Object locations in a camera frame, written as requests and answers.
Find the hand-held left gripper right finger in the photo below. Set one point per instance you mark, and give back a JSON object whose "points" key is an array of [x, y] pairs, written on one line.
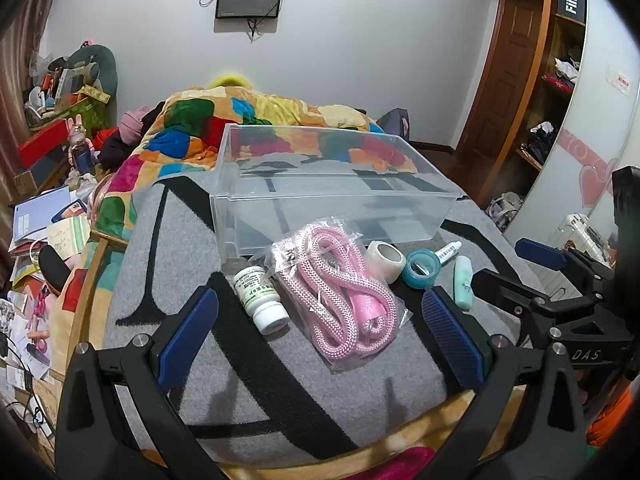
{"points": [[450, 335]]}

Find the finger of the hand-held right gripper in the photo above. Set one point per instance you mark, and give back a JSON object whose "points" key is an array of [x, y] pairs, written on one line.
{"points": [[540, 254], [505, 290]]}

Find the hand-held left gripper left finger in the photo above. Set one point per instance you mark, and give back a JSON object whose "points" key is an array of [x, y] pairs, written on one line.
{"points": [[187, 335]]}

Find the mint green small bottle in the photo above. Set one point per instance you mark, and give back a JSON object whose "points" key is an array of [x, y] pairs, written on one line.
{"points": [[462, 285]]}

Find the clear plastic storage box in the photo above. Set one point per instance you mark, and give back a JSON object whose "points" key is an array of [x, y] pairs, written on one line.
{"points": [[325, 195]]}

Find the white suitcase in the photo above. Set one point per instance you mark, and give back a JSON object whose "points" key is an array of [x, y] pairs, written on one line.
{"points": [[575, 235]]}

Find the white bag on floor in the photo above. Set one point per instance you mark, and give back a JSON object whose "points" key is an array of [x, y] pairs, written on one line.
{"points": [[505, 205]]}

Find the teal tape roll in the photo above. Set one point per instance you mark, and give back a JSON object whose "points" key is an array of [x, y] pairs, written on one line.
{"points": [[420, 281]]}

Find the small white ointment tube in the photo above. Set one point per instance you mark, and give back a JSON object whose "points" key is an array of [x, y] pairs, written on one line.
{"points": [[447, 253]]}

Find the grey blanket with black lines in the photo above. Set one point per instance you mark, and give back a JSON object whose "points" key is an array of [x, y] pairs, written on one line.
{"points": [[250, 385]]}

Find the white medicine bottle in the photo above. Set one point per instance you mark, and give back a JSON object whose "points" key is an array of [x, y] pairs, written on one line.
{"points": [[260, 296]]}

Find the white tape roll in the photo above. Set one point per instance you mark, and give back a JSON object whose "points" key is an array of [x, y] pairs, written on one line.
{"points": [[385, 269]]}

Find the pink cloth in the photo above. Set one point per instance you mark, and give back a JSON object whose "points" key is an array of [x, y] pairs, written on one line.
{"points": [[400, 465]]}

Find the black round pad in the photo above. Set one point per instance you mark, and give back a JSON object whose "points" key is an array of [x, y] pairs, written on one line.
{"points": [[52, 267]]}

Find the white sliding wardrobe door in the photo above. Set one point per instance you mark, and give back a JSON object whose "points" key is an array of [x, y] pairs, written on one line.
{"points": [[600, 110]]}

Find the brown wooden door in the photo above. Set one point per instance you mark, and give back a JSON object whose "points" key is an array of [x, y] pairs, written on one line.
{"points": [[505, 85]]}

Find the pile of papers and books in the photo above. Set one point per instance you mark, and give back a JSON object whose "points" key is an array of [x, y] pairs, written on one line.
{"points": [[40, 220]]}

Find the wooden wardrobe shelves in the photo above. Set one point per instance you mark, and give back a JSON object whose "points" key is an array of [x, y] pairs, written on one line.
{"points": [[550, 60]]}

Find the dark bag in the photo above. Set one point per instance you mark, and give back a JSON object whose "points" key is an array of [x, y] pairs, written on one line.
{"points": [[395, 122]]}

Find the dark red clothes pile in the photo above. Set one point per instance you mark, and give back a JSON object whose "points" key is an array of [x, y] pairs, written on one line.
{"points": [[117, 147]]}

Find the colourful patchwork blanket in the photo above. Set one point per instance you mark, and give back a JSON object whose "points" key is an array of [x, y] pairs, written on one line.
{"points": [[175, 135]]}

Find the dark blue bottle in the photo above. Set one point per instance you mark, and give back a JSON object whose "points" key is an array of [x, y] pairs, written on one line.
{"points": [[82, 156]]}

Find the pink knitted hat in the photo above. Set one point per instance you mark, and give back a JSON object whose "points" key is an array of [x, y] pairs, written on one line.
{"points": [[134, 122]]}

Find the pink bunny toy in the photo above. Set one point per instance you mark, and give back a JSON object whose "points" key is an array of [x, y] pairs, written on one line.
{"points": [[77, 130]]}

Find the red flat box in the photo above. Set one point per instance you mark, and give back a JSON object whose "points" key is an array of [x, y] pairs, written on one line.
{"points": [[42, 142]]}

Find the black box on shelf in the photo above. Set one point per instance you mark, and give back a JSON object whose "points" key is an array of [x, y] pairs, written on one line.
{"points": [[570, 2]]}

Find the yellow pillow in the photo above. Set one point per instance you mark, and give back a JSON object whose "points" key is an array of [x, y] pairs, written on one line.
{"points": [[230, 81]]}

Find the green plush neck pillow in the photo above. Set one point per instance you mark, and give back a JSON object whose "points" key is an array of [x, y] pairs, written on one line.
{"points": [[97, 62]]}

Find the brown curtain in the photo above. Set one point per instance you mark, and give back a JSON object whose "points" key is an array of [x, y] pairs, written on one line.
{"points": [[25, 35]]}

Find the wooden bed frame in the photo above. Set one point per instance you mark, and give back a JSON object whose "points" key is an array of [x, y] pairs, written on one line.
{"points": [[82, 310]]}

